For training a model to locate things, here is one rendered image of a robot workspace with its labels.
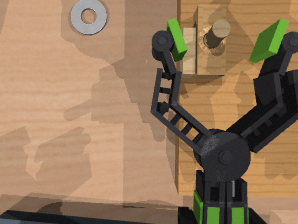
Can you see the tan wooden dowel pin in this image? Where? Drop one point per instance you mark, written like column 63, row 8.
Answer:
column 219, row 30

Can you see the grey flat washer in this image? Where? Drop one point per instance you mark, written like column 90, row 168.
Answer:
column 97, row 25

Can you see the light brown wooden board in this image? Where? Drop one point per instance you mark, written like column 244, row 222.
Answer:
column 219, row 103

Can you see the small wooden block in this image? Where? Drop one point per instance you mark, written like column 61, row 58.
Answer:
column 210, row 63

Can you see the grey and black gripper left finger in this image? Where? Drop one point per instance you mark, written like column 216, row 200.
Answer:
column 186, row 216

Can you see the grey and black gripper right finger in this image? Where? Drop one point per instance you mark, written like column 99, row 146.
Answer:
column 254, row 218

